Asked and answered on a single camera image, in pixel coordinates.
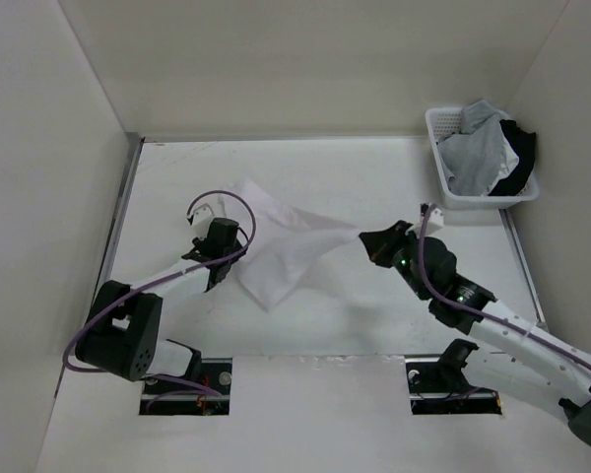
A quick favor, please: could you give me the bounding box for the left metal table rail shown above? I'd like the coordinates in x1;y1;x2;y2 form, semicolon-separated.
92;132;144;301

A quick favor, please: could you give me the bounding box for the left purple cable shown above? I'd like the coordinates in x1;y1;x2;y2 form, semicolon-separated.
62;189;257;410

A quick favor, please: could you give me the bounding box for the metal table rail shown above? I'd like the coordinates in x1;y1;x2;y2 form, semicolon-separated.
499;209;548;329
92;132;144;301

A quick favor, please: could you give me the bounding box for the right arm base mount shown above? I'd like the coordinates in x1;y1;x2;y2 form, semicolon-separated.
405;339;502;416

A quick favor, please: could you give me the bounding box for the grey tank top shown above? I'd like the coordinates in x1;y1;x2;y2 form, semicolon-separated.
437;100;506;197

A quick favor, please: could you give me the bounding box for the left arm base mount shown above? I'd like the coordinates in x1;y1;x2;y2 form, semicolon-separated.
139;359;232;417

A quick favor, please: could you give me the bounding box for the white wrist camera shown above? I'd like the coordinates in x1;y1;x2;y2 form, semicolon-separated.
186;204;216;234
406;202;444;237

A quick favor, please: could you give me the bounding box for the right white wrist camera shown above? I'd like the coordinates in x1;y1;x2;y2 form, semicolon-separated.
406;202;444;237

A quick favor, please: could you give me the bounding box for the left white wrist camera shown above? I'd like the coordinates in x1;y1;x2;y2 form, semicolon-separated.
186;204;216;234

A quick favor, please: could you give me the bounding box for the black tank top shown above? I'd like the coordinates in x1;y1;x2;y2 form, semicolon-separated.
489;119;537;197

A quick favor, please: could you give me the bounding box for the white tank top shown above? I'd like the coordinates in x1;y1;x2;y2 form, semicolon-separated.
494;142;519;182

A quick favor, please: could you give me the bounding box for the pale pink tank top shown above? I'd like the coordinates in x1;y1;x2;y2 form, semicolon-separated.
220;178;361;311

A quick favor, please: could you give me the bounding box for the right metal table rail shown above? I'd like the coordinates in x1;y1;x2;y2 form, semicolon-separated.
499;209;548;329

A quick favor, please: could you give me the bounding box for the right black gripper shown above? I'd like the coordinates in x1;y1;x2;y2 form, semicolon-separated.
357;221;428;301

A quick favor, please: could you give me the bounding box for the white plastic laundry basket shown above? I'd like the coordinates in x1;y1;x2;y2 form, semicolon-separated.
425;105;541;210

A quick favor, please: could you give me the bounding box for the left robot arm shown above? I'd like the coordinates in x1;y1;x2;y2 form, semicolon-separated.
71;217;245;393

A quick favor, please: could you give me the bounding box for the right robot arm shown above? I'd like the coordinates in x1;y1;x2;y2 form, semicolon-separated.
359;221;591;447

